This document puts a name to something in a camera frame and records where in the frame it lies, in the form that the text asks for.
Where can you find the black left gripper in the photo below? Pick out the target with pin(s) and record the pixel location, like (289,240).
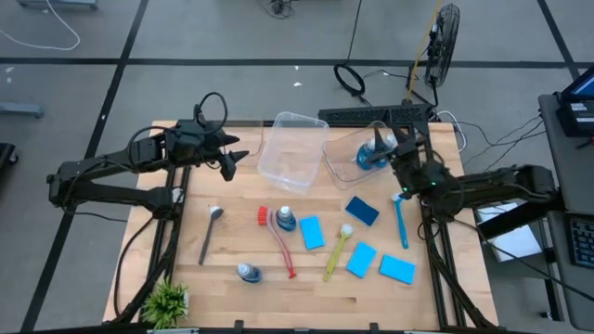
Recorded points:
(195,141)

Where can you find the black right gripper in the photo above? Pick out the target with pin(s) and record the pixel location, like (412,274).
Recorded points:
(417,169)

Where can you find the blue kitchen sponge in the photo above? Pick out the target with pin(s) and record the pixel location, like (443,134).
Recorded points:
(361,260)
(397,269)
(362,211)
(312,232)

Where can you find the blue dish brush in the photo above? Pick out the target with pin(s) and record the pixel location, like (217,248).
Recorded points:
(400,222)

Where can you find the lime green dish brush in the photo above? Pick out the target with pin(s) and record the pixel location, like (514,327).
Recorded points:
(346,229)

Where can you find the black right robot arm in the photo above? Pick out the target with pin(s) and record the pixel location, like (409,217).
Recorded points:
(501,185)

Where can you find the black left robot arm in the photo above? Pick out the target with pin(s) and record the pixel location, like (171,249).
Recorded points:
(116,158)

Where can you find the black perforated crossbeam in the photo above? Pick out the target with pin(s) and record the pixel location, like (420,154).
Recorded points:
(371,114)

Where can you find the deep clear plastic tub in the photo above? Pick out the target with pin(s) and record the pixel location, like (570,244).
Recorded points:
(292,153)

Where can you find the black floor fan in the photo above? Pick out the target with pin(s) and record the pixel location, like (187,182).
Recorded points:
(443,46)

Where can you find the white paper sheet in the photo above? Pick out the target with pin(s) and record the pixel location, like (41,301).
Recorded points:
(515,241)

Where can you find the small green plant white pot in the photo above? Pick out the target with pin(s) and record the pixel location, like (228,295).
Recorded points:
(164,304)

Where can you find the black table edge clamp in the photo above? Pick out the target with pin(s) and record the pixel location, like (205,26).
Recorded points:
(239,325)
(371,327)

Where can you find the gray side desk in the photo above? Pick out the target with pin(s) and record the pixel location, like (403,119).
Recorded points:
(566,176)

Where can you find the black box device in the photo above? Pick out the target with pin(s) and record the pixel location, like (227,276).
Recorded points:
(575,118)

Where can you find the laptop with blue screen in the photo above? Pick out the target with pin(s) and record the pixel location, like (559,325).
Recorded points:
(584,86)

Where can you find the gray furniture foot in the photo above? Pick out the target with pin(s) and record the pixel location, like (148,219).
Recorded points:
(21,110)

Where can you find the black keyboard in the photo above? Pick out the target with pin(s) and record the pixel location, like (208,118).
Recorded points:
(582,241)

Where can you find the black caster wheel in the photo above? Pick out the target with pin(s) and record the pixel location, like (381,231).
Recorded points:
(5,155)

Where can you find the gray cart base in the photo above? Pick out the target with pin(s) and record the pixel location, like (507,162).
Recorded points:
(58,3)

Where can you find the black aluminium table frame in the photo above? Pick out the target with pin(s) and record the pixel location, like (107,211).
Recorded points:
(430,250)

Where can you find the silver metal bracket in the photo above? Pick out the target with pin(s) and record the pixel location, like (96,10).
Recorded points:
(174,330)

